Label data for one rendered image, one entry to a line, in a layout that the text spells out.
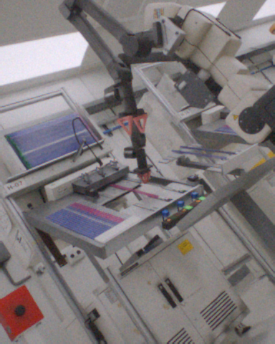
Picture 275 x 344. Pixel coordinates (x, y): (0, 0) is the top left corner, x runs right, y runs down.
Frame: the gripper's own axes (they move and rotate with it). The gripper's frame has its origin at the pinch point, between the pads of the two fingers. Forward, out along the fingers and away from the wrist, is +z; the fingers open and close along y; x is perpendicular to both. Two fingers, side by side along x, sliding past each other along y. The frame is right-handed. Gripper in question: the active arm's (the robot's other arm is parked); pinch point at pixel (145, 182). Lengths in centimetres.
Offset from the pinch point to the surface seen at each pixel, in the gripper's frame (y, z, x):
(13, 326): 102, 13, 28
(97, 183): 19.5, -3.8, -19.7
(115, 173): 5.1, -4.5, -19.7
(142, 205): 21.1, 0.9, 19.5
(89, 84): -154, -22, -253
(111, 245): 55, 2, 34
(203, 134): -85, 0, -26
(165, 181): -8.0, 1.5, 8.2
